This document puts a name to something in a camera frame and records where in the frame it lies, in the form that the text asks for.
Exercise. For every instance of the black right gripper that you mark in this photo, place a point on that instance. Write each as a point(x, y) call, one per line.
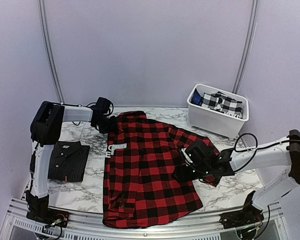
point(182, 177)

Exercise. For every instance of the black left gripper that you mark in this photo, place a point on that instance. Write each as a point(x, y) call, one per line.
point(112, 127)

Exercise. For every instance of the red black plaid shirt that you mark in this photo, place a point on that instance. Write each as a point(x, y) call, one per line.
point(139, 190)

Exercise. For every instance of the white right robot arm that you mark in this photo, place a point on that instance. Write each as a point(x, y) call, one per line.
point(283, 152)

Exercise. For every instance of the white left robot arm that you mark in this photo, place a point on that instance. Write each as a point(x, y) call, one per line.
point(45, 131)

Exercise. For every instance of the black pinstripe folded shirt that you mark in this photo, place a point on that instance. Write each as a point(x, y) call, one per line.
point(68, 161)

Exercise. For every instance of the white plastic bin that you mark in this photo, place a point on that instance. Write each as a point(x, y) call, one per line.
point(216, 121)

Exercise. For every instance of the blue folded garment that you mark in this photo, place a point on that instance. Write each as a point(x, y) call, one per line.
point(196, 99)

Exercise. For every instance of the black white plaid shirt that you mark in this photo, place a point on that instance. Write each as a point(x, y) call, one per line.
point(224, 104)

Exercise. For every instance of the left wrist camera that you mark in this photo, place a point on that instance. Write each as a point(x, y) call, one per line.
point(104, 106)

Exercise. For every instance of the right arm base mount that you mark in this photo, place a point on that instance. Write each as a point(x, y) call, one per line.
point(246, 224)

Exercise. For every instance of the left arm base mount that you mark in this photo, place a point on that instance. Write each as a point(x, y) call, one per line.
point(51, 218)

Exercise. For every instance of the left wall corner profile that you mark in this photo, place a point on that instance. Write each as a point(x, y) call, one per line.
point(49, 50)

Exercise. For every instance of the wall corner profile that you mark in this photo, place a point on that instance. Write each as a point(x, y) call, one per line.
point(49, 50)
point(248, 43)

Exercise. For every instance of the right wall corner profile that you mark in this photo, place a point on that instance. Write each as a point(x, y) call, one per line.
point(248, 43)

